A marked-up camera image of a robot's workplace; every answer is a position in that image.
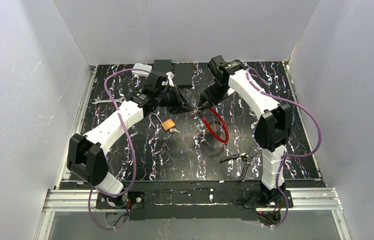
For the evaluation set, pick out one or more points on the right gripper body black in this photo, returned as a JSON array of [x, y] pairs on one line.
[[207, 97]]

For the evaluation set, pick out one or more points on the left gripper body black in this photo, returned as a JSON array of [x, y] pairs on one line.
[[174, 100]]

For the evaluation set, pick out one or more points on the brass padlock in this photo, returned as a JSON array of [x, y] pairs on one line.
[[165, 125]]

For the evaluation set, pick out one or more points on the silver key bunch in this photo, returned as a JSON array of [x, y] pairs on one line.
[[174, 130]]

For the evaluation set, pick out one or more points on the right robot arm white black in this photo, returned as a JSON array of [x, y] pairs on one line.
[[274, 119]]

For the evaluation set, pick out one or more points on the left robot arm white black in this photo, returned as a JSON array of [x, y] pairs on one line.
[[87, 152]]

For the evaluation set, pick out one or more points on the white rectangular box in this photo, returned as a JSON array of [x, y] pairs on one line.
[[142, 70]]

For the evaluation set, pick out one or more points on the black box left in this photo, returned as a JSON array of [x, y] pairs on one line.
[[162, 66]]

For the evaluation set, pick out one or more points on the black box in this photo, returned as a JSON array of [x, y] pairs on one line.
[[162, 66], [183, 75]]

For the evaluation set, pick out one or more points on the black box right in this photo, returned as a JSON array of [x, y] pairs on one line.
[[183, 75]]

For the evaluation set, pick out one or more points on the silver open-end wrench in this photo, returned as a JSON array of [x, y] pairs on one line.
[[101, 101]]

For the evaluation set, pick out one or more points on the black pliers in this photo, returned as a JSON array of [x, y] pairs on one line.
[[245, 158]]

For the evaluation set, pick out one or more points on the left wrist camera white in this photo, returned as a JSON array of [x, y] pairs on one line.
[[169, 82]]

